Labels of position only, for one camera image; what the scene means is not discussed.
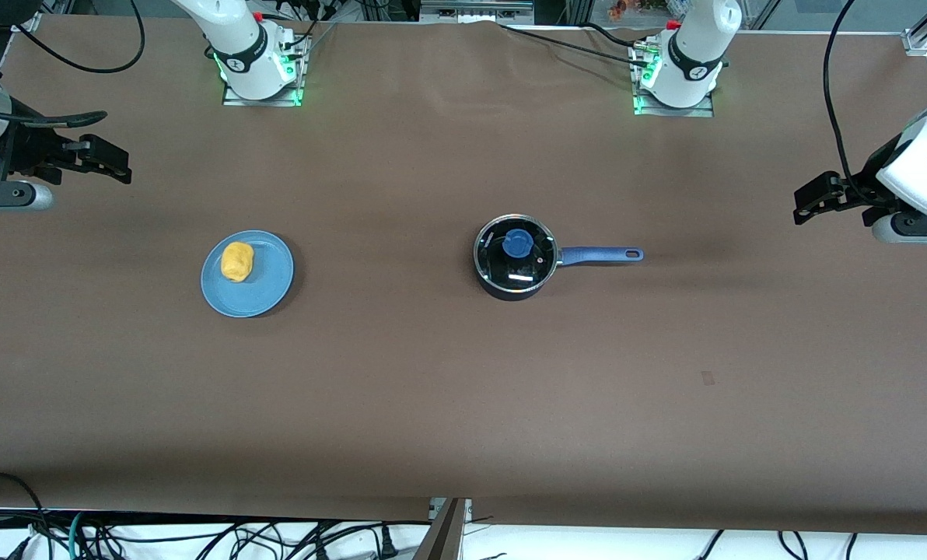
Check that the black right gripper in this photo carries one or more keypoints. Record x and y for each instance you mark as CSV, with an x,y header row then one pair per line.
x,y
28,149

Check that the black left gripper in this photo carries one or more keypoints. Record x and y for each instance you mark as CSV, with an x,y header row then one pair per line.
x,y
862,189

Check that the yellow potato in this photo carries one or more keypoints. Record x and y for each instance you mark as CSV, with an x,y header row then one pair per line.
x,y
238,262

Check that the glass lid with blue knob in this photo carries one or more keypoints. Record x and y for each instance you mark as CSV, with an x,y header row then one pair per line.
x,y
519,245

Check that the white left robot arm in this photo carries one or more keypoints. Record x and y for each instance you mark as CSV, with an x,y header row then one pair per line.
x,y
693,47

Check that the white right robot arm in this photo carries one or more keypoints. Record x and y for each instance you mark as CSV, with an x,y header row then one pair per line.
x,y
246,47

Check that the blue round plate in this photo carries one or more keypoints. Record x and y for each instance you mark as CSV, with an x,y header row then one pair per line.
x,y
265,288

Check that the orange background item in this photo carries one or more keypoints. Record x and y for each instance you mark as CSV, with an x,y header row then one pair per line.
x,y
617,8

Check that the brown table cover sheet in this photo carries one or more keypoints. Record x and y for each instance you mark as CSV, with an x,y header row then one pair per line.
x,y
432,389

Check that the black power plug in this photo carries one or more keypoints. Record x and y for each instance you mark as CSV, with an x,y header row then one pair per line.
x,y
388,544

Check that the aluminium profile beam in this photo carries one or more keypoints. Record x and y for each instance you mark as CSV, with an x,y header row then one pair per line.
x,y
440,537

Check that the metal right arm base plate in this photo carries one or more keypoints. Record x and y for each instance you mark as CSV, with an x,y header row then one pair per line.
x,y
234,99

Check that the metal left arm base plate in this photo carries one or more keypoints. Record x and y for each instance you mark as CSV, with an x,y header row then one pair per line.
x,y
697,112

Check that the aluminium frame corner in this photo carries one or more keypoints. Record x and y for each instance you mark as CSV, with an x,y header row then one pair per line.
x,y
918,40
28,22

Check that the metal rail bracket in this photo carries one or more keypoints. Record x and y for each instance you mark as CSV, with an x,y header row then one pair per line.
x,y
471,9

